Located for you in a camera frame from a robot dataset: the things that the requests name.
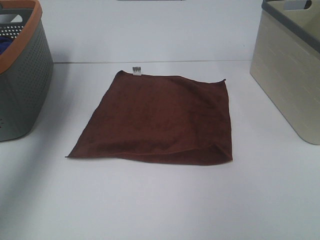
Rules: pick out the blue cloth in basket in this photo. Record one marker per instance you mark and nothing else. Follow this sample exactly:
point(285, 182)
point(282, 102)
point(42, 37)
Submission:
point(5, 42)

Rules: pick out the brown towel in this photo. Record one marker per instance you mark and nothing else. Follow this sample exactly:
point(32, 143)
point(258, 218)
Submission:
point(160, 119)

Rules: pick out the grey perforated basket orange rim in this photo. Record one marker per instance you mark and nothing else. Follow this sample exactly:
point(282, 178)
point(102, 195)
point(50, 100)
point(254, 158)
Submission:
point(26, 68)

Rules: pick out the beige basket grey rim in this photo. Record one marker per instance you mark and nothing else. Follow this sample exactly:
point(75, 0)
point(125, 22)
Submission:
point(286, 62)

